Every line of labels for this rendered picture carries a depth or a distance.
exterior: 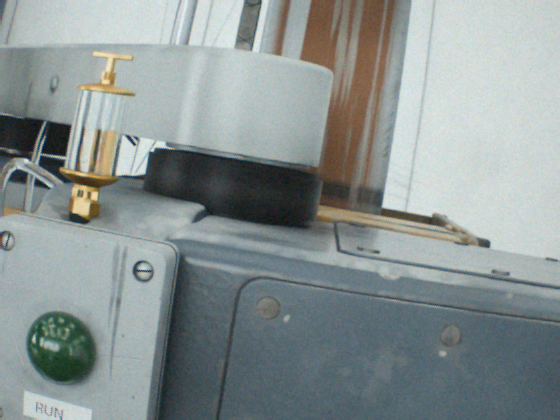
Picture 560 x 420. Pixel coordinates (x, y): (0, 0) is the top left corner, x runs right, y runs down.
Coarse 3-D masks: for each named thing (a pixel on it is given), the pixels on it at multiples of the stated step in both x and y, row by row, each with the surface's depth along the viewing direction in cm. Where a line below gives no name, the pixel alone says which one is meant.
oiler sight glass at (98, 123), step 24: (96, 96) 54; (120, 96) 54; (72, 120) 55; (96, 120) 54; (120, 120) 54; (72, 144) 54; (96, 144) 54; (120, 144) 55; (72, 168) 54; (96, 168) 54
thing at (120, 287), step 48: (0, 240) 47; (48, 240) 47; (96, 240) 47; (144, 240) 49; (0, 288) 47; (48, 288) 47; (96, 288) 47; (144, 288) 47; (0, 336) 47; (96, 336) 47; (144, 336) 47; (0, 384) 47; (48, 384) 47; (96, 384) 47; (144, 384) 47
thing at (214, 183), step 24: (168, 168) 64; (192, 168) 63; (216, 168) 62; (240, 168) 63; (264, 168) 63; (168, 192) 64; (192, 192) 63; (216, 192) 63; (240, 192) 63; (264, 192) 63; (288, 192) 64; (312, 192) 65; (240, 216) 63; (264, 216) 63; (288, 216) 64; (312, 216) 66
